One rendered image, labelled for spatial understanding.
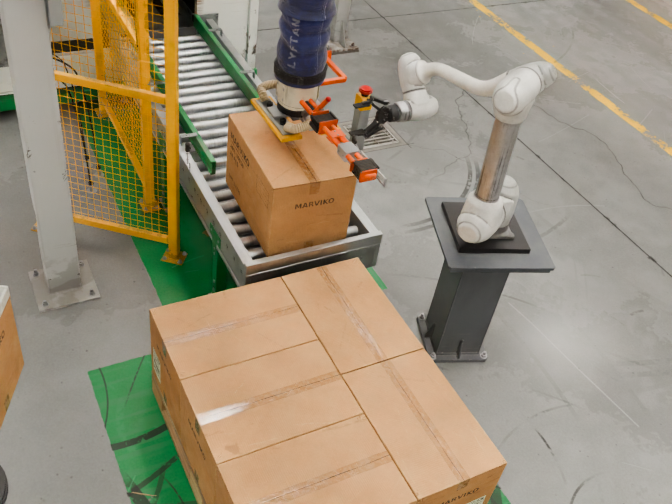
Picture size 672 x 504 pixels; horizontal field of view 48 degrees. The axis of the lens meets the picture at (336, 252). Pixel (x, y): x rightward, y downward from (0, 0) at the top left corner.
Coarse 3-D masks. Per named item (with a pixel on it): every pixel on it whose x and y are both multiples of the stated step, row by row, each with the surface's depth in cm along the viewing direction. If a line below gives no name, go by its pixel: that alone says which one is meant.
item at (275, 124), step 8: (256, 104) 342; (264, 104) 342; (272, 104) 339; (264, 112) 338; (272, 120) 333; (280, 120) 330; (288, 120) 336; (272, 128) 330; (280, 128) 329; (280, 136) 326; (288, 136) 326; (296, 136) 327
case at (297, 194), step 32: (256, 128) 355; (256, 160) 337; (288, 160) 340; (320, 160) 343; (256, 192) 345; (288, 192) 328; (320, 192) 336; (352, 192) 344; (256, 224) 354; (288, 224) 341; (320, 224) 349
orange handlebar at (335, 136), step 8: (328, 64) 356; (336, 72) 350; (328, 80) 342; (336, 80) 344; (344, 80) 346; (304, 104) 324; (312, 104) 326; (336, 128) 314; (328, 136) 310; (336, 136) 308; (344, 136) 310; (336, 144) 306; (368, 176) 292
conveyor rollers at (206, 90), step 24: (192, 48) 492; (192, 72) 464; (216, 72) 470; (192, 96) 444; (216, 96) 449; (240, 96) 456; (192, 120) 430; (216, 120) 429; (216, 144) 414; (216, 192) 380; (240, 216) 370
